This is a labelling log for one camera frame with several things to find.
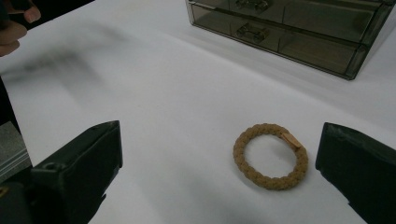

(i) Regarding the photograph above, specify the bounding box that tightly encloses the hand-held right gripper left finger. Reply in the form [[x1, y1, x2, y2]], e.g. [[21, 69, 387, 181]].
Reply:
[[29, 120, 123, 224]]

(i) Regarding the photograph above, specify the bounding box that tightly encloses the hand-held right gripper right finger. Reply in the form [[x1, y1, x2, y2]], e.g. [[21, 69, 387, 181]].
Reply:
[[315, 121, 396, 224]]

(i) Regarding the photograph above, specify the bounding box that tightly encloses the brown braided hair tie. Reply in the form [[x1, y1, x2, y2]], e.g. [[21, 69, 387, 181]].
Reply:
[[233, 122, 309, 191]]

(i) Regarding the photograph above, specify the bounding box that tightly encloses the smoky transparent drawer box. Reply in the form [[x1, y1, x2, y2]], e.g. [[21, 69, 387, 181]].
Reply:
[[185, 0, 396, 81]]

